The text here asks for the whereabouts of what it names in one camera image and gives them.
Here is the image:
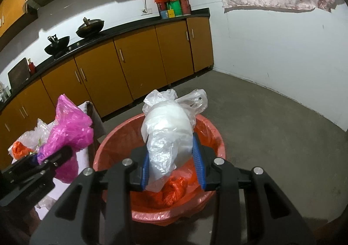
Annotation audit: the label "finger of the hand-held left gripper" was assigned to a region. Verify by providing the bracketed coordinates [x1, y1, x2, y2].
[32, 145, 74, 170]

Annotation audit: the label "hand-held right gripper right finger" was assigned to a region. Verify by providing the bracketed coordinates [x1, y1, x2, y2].
[192, 136, 317, 245]

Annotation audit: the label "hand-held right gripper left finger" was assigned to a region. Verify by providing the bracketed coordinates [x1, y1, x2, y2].
[29, 147, 150, 245]

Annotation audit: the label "pink plastic bag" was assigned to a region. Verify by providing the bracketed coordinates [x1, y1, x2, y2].
[38, 94, 94, 183]

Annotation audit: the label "orange plastic bag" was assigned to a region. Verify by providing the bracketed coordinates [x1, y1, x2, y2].
[156, 176, 196, 207]
[9, 140, 35, 160]

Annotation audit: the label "clear bubble wrap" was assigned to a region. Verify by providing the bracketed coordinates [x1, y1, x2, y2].
[8, 118, 56, 160]

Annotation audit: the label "red lined waste bin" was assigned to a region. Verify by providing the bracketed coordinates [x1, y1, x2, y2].
[93, 113, 227, 226]

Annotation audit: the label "white plastic bag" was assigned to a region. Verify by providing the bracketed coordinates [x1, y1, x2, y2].
[141, 88, 208, 192]

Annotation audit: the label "clear glass jars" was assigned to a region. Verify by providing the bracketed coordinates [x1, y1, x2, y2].
[0, 82, 12, 103]

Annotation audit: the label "dark brown cutting board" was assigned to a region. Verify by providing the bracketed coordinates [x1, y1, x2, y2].
[8, 58, 31, 91]

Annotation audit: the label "yellow-brown base cabinets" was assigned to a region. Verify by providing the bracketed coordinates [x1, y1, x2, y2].
[0, 16, 215, 169]

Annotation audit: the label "black lidded wok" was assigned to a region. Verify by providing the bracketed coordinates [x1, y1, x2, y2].
[44, 34, 70, 56]
[75, 17, 105, 38]

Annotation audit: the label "black kitchen countertop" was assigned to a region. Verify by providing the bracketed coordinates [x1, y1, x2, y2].
[0, 8, 211, 111]

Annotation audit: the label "green box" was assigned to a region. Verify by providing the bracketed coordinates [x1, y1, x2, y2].
[170, 0, 182, 17]

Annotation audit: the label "red canister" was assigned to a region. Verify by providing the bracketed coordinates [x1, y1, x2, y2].
[181, 0, 192, 16]

